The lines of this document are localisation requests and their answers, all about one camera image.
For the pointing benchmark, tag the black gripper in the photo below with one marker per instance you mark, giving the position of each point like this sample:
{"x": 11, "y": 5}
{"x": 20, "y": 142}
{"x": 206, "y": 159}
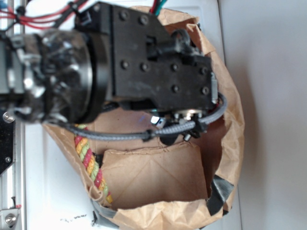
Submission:
{"x": 138, "y": 64}

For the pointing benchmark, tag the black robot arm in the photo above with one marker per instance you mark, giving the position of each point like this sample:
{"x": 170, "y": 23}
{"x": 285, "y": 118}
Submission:
{"x": 48, "y": 77}

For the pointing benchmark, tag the brown paper bag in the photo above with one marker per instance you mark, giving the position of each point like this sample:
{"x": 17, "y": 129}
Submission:
{"x": 186, "y": 186}

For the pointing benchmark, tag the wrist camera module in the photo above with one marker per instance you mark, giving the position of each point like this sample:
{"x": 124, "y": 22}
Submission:
{"x": 189, "y": 126}

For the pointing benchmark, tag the aluminium frame rail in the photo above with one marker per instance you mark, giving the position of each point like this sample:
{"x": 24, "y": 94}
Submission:
{"x": 12, "y": 173}

